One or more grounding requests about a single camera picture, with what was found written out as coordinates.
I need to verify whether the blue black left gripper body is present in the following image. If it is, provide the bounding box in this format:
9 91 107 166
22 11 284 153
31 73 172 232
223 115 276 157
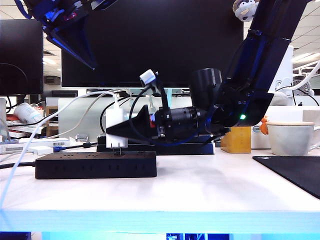
26 0 94 34

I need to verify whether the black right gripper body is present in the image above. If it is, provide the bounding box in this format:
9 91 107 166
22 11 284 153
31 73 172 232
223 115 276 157
149 106 176 140

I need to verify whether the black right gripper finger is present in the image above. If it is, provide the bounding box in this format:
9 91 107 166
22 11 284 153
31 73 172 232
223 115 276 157
105 104 155 145

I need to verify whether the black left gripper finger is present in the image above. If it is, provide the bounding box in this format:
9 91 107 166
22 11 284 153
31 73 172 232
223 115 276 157
58 16 98 71
43 28 96 71

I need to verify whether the white USB wall charger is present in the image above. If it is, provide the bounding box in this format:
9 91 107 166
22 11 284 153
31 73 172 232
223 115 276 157
105 99 129 157

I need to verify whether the white charger cable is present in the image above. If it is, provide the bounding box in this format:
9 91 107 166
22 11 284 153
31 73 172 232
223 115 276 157
0 91 121 216

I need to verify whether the teal monitor stand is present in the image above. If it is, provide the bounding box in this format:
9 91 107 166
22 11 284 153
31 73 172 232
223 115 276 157
165 87 174 108

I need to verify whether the small black monitor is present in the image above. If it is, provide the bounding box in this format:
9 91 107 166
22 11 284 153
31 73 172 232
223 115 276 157
0 18 45 96

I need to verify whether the black power strip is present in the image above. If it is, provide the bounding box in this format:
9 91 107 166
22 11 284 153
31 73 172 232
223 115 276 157
34 151 158 180

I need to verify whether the yellow tin box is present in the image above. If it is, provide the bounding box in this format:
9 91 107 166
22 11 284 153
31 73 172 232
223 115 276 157
219 126 252 154

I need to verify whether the white plastic bottle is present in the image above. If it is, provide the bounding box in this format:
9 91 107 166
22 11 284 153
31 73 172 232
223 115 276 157
13 101 45 125

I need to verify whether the wooden cabinet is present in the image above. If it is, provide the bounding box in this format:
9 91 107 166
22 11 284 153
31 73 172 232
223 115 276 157
46 106 60 137

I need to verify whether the large black AOC monitor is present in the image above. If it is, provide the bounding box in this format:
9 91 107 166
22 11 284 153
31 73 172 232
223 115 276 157
60 0 245 88

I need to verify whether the stack of books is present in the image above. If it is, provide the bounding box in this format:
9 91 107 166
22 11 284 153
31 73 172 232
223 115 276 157
6 123 47 138

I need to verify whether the small white adapter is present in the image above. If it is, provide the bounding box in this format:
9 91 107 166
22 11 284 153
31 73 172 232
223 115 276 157
27 146 54 156

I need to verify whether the orange fox figurine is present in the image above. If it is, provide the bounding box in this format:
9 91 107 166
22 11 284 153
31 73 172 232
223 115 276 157
259 116 270 135

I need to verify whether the white domed object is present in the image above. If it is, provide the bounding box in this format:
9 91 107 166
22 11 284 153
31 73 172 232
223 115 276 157
271 91 290 107

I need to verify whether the white cardboard box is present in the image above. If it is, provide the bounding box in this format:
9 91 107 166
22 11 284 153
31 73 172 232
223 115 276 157
250 106 320 150

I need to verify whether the white ceramic mug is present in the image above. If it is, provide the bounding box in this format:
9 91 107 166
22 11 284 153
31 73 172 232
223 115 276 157
266 123 320 157

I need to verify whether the white board panel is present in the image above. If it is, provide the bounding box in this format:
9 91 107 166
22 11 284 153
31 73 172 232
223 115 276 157
268 44 295 98

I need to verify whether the grey plush toy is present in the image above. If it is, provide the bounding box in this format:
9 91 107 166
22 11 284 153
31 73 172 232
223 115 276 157
232 0 260 23

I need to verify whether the black mouse pad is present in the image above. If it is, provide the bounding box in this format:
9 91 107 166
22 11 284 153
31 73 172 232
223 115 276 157
252 155 320 200

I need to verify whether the white desk fan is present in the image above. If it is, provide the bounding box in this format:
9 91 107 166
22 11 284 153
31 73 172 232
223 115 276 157
291 74 315 97

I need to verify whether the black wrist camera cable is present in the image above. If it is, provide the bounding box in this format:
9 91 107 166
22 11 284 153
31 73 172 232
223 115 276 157
129 86 216 146

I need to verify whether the black looped cable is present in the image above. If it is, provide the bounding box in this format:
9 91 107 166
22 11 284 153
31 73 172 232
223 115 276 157
99 97 131 135

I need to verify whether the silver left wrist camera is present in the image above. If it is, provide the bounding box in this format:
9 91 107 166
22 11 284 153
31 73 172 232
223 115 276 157
91 0 119 11

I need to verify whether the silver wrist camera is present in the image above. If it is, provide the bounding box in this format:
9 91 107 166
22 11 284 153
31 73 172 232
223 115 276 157
91 0 119 11
139 69 159 88

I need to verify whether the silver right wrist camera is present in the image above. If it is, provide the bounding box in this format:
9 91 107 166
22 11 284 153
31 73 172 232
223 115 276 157
139 69 159 88

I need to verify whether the black cable with ferrite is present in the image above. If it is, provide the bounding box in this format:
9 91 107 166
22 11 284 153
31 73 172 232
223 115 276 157
63 141 98 151

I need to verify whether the beige cable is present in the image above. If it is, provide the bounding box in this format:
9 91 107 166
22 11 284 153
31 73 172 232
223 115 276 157
44 88 121 140

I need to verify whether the black power strip cord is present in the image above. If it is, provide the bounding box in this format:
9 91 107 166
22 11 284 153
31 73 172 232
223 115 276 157
0 161 37 171

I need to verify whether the thick white cable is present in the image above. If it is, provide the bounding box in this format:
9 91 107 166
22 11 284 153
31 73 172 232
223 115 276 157
274 59 320 92

